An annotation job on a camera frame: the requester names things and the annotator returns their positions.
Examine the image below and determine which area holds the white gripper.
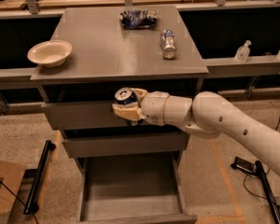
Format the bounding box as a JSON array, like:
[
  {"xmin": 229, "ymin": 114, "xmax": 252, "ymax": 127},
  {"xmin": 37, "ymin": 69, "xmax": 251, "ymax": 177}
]
[{"xmin": 112, "ymin": 88, "xmax": 170, "ymax": 126}]

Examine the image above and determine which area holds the blue pepsi can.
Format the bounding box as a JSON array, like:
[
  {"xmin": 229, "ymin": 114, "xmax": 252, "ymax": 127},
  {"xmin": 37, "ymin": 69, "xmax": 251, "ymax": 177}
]
[{"xmin": 115, "ymin": 88, "xmax": 137, "ymax": 105}]

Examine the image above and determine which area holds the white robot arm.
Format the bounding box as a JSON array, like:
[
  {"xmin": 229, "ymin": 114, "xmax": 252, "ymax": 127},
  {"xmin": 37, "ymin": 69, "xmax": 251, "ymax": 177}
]
[{"xmin": 112, "ymin": 88, "xmax": 280, "ymax": 176}]

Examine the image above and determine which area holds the grey middle drawer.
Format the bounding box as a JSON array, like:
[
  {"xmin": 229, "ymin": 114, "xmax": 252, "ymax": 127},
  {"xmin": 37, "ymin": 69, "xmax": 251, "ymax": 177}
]
[{"xmin": 63, "ymin": 133, "xmax": 189, "ymax": 158}]

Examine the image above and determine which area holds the grey top drawer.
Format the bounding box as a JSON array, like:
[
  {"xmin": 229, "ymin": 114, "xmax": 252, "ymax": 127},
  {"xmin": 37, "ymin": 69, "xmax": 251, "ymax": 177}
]
[{"xmin": 41, "ymin": 95, "xmax": 193, "ymax": 131}]

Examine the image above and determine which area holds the grey drawer cabinet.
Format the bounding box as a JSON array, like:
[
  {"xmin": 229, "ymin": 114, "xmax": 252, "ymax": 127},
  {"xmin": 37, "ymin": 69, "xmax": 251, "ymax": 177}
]
[{"xmin": 30, "ymin": 5, "xmax": 209, "ymax": 224}]

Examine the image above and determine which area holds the grey open bottom drawer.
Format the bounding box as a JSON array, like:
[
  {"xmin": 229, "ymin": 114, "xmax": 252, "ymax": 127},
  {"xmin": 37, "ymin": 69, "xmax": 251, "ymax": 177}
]
[{"xmin": 77, "ymin": 153, "xmax": 198, "ymax": 224}]

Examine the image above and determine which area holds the clear plastic water bottle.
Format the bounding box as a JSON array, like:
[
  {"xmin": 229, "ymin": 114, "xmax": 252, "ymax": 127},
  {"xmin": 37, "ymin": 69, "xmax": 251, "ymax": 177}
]
[{"xmin": 161, "ymin": 29, "xmax": 176, "ymax": 59}]

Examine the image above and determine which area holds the blue crumpled chip bag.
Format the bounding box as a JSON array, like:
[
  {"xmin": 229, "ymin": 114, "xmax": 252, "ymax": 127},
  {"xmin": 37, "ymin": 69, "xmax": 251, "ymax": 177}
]
[{"xmin": 119, "ymin": 10, "xmax": 157, "ymax": 30}]

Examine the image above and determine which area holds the white paper bowl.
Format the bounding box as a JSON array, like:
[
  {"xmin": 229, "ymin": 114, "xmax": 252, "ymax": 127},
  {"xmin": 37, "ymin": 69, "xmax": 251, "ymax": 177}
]
[{"xmin": 27, "ymin": 40, "xmax": 73, "ymax": 67}]

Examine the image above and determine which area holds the clear hand sanitizer bottle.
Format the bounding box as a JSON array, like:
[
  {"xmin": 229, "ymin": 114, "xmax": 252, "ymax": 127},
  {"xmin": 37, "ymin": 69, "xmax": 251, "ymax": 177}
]
[{"xmin": 234, "ymin": 40, "xmax": 251, "ymax": 63}]

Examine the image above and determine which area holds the black device on floor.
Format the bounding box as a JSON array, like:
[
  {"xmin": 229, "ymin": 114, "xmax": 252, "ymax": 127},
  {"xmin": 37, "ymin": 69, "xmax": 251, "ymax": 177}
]
[{"xmin": 231, "ymin": 157, "xmax": 255, "ymax": 174}]

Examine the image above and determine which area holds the black bar right floor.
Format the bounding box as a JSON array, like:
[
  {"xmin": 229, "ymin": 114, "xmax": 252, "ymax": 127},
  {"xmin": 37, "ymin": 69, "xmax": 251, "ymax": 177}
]
[{"xmin": 255, "ymin": 161, "xmax": 280, "ymax": 224}]

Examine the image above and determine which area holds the black bar floor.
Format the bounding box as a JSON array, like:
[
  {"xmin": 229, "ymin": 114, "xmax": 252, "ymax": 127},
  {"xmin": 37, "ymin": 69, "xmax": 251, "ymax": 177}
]
[
  {"xmin": 23, "ymin": 140, "xmax": 56, "ymax": 215},
  {"xmin": 255, "ymin": 161, "xmax": 280, "ymax": 224}
]

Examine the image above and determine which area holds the black bar left floor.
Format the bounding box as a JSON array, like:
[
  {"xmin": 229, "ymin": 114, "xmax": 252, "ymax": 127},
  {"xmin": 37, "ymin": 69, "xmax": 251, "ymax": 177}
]
[{"xmin": 23, "ymin": 140, "xmax": 56, "ymax": 215}]

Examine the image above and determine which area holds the brown cardboard box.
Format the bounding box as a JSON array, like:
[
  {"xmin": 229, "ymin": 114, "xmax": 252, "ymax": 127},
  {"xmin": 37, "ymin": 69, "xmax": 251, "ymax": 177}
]
[{"xmin": 0, "ymin": 160, "xmax": 26, "ymax": 224}]

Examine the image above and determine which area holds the grey metal rail shelf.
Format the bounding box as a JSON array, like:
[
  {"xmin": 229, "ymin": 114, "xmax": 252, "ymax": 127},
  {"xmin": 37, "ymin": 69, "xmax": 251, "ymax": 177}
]
[{"xmin": 0, "ymin": 55, "xmax": 280, "ymax": 90}]

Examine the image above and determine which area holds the black floor cable right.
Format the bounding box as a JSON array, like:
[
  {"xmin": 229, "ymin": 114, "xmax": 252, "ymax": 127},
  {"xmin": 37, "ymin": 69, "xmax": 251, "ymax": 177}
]
[{"xmin": 242, "ymin": 77, "xmax": 280, "ymax": 224}]

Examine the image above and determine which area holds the black cable on box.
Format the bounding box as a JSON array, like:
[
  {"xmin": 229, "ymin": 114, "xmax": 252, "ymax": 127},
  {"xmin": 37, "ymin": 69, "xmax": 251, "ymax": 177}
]
[{"xmin": 0, "ymin": 175, "xmax": 40, "ymax": 224}]

